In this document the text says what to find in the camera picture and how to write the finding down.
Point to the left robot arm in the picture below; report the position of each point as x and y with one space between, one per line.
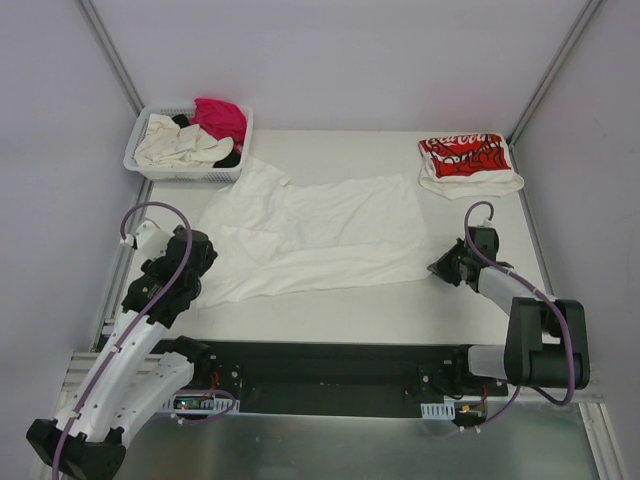
89 436

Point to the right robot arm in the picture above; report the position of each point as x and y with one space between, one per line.
546 343

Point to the pink garment in basket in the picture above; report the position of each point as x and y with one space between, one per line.
220 119

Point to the aluminium frame post right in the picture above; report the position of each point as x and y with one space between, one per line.
578 29

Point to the white cable duct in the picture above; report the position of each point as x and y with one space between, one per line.
444 411
207 404

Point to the aluminium frame post left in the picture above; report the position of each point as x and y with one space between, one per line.
105 43

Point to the left white cable duct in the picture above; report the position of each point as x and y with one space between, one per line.
207 404

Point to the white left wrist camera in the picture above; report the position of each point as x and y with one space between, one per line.
148 240

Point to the black garment in basket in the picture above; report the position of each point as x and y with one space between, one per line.
230 160

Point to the folded Coca-Cola print t-shirt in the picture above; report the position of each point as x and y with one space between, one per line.
468 165

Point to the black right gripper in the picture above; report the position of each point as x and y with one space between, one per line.
447 265

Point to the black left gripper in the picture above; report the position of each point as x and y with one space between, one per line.
198 248

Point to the aluminium extrusion rail left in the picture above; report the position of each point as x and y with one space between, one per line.
79 365

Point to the white plastic laundry basket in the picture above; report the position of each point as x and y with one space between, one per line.
187 174

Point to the plain white t-shirt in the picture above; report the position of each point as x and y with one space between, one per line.
273 237

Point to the aluminium frame post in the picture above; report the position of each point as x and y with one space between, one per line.
578 29
105 43

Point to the aluminium extrusion rail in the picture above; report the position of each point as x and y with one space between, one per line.
79 365
591 394

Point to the aluminium extrusion rail right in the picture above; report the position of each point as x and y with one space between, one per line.
591 394

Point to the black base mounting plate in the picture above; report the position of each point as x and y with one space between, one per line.
350 380

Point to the cream shirt in basket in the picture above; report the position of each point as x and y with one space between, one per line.
165 145

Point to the right white cable duct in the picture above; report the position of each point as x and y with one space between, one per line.
444 411

